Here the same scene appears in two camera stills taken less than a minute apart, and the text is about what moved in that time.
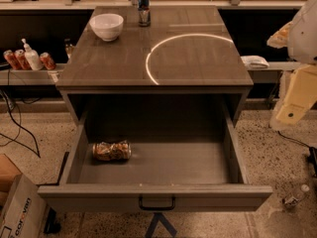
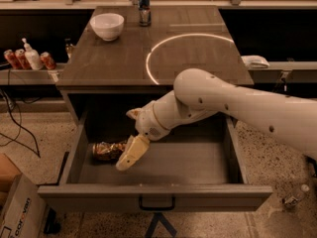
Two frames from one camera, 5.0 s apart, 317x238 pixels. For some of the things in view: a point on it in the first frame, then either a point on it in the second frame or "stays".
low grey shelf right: [271, 74] stays
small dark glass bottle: [69, 46] stays
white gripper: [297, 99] to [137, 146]
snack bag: [116, 150] stays
